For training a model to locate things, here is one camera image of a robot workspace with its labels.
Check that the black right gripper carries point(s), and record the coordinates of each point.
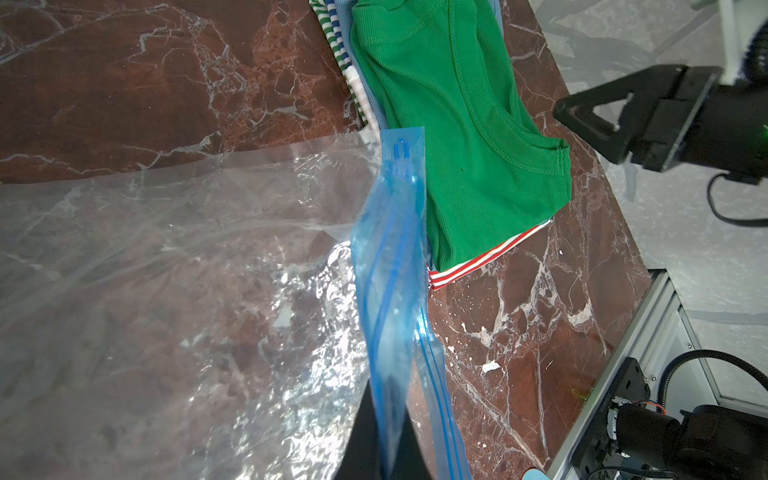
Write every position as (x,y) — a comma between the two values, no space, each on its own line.
(667,115)

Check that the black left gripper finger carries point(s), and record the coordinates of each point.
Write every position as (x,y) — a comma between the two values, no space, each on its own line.
(361,458)

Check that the solid green garment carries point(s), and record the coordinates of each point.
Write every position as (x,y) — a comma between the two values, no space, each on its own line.
(491,174)

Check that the red striped garment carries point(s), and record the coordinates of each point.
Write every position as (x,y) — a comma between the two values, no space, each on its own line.
(439,280)

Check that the clear vacuum bag blue zipper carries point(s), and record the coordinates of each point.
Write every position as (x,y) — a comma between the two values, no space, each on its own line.
(221,319)

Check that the light blue tank top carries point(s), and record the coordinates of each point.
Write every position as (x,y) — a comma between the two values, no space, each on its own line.
(341,19)

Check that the green striped tank top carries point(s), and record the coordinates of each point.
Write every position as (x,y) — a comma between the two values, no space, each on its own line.
(352,78)

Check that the blue striped tank top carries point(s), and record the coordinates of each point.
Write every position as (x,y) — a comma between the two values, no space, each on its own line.
(332,28)

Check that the light blue garden trowel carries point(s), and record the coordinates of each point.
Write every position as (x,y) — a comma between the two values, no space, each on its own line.
(534,474)

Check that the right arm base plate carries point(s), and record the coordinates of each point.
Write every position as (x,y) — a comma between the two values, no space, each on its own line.
(631,435)

